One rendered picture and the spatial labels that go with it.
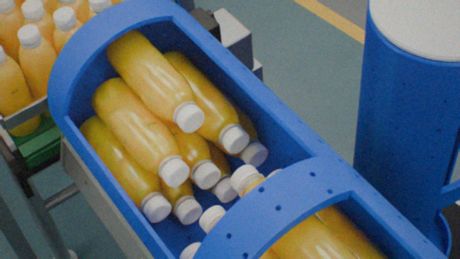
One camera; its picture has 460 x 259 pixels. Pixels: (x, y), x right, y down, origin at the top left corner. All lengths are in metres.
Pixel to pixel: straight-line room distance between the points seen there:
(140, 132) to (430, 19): 0.59
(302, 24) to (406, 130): 1.47
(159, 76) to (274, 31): 1.81
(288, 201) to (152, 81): 0.31
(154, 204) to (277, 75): 1.67
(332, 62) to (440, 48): 1.43
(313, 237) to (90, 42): 0.44
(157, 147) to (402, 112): 0.56
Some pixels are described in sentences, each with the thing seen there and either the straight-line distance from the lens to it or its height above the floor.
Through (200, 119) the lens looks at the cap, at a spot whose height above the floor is 1.15.
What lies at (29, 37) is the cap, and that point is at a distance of 1.30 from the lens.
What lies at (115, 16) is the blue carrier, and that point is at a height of 1.23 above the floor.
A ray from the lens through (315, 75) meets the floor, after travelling 2.65.
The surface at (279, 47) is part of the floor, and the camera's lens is 2.76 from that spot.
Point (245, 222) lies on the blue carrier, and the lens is 0.83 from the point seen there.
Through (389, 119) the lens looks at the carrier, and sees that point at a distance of 1.44.
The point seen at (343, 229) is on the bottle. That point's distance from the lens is 0.93.
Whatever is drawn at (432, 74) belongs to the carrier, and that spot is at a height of 1.00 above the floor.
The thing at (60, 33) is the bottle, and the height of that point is 1.07.
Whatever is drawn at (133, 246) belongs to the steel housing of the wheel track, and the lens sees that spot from 1.24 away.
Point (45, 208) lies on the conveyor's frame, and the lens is 2.05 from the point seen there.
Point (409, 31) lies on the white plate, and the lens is 1.32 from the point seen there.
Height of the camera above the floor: 1.93
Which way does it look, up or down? 50 degrees down
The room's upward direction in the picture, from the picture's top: 8 degrees counter-clockwise
